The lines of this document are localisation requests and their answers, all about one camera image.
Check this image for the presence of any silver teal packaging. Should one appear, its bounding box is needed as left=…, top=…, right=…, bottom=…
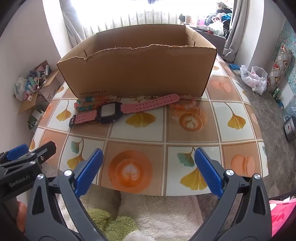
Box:
left=28, top=108, right=48, bottom=131

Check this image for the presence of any pink orange bead bracelet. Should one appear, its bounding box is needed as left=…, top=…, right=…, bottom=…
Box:
left=170, top=94, right=201, bottom=112

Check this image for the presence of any clear plastic bag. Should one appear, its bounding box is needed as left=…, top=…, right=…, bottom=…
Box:
left=283, top=96, right=296, bottom=121

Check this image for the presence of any green fluffy mat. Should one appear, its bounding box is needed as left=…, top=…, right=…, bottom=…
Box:
left=85, top=207, right=139, bottom=241

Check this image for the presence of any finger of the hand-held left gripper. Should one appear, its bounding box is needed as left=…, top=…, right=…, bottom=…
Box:
left=0, top=144, right=29, bottom=163
left=0, top=141, right=57, bottom=179

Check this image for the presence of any pink strap digital watch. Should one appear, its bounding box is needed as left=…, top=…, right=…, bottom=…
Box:
left=69, top=93, right=180, bottom=128

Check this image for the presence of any person's left hand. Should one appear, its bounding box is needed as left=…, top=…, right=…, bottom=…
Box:
left=16, top=201, right=28, bottom=232

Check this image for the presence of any white fluffy rug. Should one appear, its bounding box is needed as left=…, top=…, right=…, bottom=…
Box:
left=46, top=183, right=204, bottom=241

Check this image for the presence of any tile print cushion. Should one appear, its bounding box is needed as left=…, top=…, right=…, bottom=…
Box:
left=267, top=44, right=293, bottom=93

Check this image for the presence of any pile of colourful small items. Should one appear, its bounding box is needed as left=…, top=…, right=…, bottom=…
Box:
left=15, top=65, right=50, bottom=101

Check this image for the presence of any pile of clothes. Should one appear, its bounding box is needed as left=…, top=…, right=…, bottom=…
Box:
left=203, top=2, right=233, bottom=35

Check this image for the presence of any dark grey round appliance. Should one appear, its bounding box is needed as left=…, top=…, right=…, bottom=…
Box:
left=284, top=116, right=296, bottom=142

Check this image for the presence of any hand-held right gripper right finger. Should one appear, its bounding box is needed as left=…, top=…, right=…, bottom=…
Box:
left=190, top=147, right=272, bottom=241

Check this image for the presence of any multicolour bead bracelet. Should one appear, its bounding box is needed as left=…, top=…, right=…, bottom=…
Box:
left=74, top=95, right=122, bottom=113

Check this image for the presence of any pink cloth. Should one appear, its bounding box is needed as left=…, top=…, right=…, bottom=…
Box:
left=268, top=197, right=296, bottom=237

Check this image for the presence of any large brown cardboard box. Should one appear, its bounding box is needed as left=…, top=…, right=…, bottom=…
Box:
left=57, top=25, right=218, bottom=98

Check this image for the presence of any dark cabinet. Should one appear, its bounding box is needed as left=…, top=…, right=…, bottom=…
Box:
left=192, top=27, right=227, bottom=56

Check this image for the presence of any grey curtain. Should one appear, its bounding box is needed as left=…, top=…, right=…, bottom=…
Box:
left=223, top=0, right=249, bottom=63
left=59, top=0, right=87, bottom=45

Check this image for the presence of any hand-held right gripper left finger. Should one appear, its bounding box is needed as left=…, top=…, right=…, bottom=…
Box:
left=26, top=148, right=109, bottom=241

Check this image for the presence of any open cardboard box with clutter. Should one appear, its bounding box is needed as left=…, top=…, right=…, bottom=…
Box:
left=14, top=60, right=64, bottom=115

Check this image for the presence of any white plastic bag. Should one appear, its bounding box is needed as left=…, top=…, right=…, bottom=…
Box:
left=240, top=65, right=268, bottom=95

